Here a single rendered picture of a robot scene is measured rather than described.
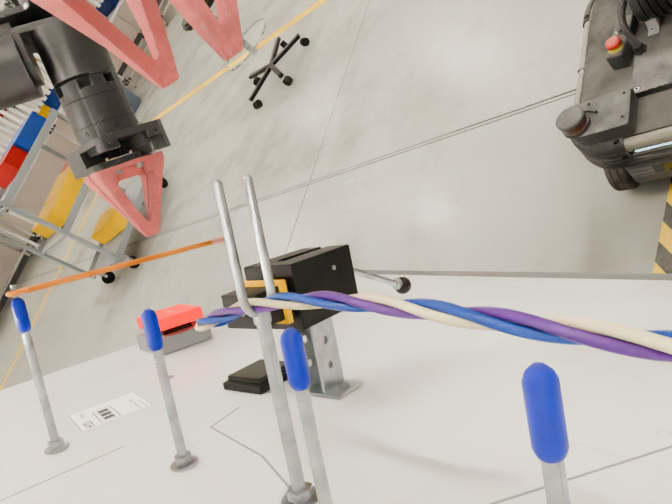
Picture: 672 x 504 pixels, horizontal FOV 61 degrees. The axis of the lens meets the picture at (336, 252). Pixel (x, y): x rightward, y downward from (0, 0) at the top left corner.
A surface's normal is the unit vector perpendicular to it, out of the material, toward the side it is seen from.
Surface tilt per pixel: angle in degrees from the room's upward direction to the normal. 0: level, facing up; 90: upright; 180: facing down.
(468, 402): 50
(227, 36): 109
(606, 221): 0
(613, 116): 0
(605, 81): 0
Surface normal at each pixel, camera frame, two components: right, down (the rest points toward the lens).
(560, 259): -0.71, -0.44
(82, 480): -0.19, -0.97
